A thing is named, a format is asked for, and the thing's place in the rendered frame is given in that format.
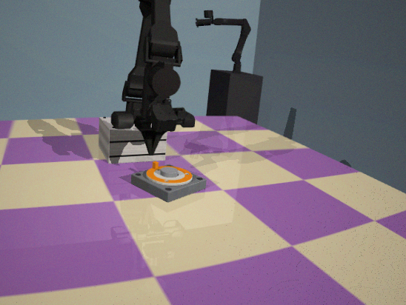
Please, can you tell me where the orange round plate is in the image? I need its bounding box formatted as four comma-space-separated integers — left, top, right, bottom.
146, 161, 193, 186

